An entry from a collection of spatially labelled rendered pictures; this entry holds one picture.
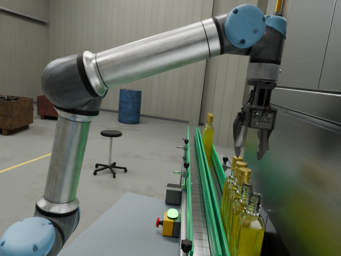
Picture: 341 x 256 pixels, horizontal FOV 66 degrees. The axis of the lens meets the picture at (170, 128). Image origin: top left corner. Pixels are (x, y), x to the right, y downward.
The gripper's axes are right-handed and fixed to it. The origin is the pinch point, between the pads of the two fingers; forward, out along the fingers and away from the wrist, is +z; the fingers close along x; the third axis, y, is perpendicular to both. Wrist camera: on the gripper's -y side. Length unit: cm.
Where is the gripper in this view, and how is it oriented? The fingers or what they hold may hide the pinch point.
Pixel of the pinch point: (247, 153)
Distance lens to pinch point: 76.5
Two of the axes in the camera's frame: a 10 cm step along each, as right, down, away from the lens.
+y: -0.8, 1.9, -9.8
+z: -1.0, 9.8, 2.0
